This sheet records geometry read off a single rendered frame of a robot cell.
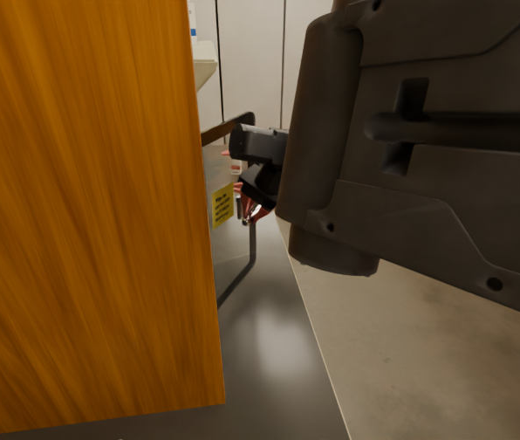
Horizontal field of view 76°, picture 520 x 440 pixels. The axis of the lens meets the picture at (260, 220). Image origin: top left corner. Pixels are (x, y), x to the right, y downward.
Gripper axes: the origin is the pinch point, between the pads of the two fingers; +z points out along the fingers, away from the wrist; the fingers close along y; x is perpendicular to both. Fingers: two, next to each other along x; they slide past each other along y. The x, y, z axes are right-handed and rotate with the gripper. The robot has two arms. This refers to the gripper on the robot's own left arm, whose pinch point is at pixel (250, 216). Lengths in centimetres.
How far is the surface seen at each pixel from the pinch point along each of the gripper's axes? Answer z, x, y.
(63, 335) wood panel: 8.0, -35.8, -8.6
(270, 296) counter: 22.5, 5.4, 13.2
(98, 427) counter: 28.2, -37.0, 1.4
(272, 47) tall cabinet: 46, 274, -116
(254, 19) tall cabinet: 32, 264, -139
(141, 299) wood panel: -1.1, -29.0, -2.1
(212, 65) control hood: -29.2, -15.7, -9.6
